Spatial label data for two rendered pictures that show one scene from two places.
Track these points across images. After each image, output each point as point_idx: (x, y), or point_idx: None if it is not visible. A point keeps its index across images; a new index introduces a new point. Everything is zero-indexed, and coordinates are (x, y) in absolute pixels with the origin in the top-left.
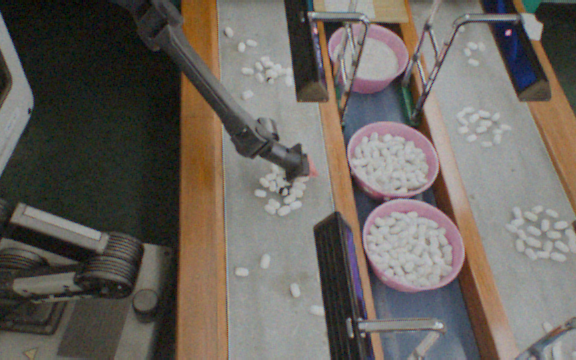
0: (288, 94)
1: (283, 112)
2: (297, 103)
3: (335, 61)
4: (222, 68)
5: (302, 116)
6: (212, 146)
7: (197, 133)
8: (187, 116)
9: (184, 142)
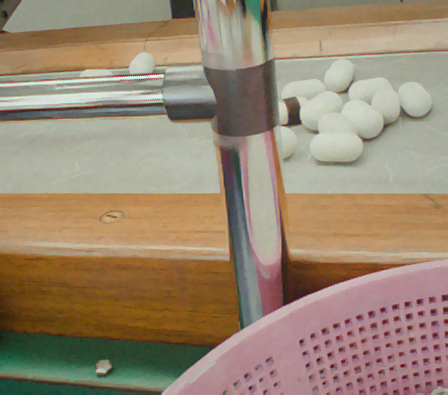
0: (201, 156)
1: (111, 144)
2: (136, 174)
3: (395, 275)
4: (369, 59)
5: (55, 182)
6: (56, 44)
7: (110, 31)
8: (170, 21)
9: (96, 26)
